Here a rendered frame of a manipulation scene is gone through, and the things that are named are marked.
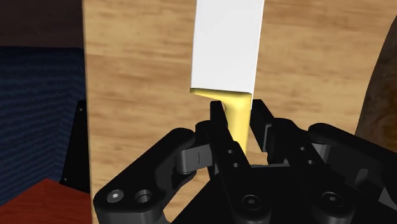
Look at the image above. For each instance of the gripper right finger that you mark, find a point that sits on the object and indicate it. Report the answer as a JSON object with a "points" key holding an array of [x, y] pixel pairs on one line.
{"points": [[335, 161]]}

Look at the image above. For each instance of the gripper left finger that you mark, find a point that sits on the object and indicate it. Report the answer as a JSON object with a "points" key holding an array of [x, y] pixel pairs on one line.
{"points": [[145, 173]]}

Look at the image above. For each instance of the brown round object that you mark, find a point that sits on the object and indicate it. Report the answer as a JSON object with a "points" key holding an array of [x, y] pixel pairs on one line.
{"points": [[383, 102]]}

